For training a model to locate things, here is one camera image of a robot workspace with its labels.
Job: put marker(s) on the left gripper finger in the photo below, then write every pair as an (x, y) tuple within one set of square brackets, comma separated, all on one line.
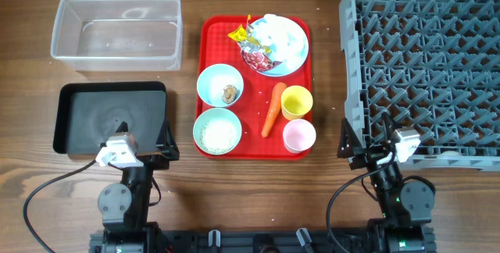
[(122, 128), (165, 142)]

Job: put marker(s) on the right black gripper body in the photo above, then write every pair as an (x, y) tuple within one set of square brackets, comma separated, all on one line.
[(369, 158)]

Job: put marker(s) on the clear plastic bin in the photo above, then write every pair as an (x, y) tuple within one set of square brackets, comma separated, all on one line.
[(118, 35)]

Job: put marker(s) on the black plastic tray bin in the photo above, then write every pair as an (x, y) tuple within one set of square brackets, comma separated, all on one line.
[(89, 113)]

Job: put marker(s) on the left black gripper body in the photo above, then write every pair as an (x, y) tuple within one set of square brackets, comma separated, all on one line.
[(155, 162)]

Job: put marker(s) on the green bowl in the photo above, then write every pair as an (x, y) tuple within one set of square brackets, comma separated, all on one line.
[(215, 113)]

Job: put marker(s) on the red foil wrapper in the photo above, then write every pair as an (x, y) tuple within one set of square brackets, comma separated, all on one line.
[(258, 61)]

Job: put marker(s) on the grey dishwasher rack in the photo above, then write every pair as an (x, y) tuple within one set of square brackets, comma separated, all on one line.
[(429, 64)]

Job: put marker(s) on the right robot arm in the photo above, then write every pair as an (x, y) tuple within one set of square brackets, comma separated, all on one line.
[(406, 203)]

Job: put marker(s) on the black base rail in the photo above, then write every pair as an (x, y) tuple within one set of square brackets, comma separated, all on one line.
[(258, 241)]

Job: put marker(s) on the light blue plate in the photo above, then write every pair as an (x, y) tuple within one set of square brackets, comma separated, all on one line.
[(291, 65)]

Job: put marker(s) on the pink plastic cup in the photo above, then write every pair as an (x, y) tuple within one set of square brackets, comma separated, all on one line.
[(299, 135)]

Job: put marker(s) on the light blue bowl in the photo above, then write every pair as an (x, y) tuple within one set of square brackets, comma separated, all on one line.
[(212, 80)]

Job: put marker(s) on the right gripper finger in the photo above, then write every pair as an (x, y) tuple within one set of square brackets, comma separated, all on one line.
[(388, 124), (349, 144)]

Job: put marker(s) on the white tissue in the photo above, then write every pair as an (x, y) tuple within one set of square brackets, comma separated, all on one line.
[(282, 35)]

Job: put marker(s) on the brown food scrap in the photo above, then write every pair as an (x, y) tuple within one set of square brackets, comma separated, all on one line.
[(230, 92)]

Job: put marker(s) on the yellow plastic cup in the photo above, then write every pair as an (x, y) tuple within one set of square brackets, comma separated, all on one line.
[(296, 101)]

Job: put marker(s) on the white rice pile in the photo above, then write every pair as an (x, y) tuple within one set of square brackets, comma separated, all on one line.
[(218, 136)]

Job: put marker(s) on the red serving tray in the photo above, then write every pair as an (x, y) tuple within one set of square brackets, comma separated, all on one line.
[(251, 108)]

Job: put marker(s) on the orange carrot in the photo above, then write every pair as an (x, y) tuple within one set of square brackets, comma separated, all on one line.
[(274, 108)]

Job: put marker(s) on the yellow foil wrapper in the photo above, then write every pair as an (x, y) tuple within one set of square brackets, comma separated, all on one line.
[(247, 43)]

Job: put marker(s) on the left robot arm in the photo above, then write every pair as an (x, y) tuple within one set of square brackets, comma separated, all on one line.
[(124, 206)]

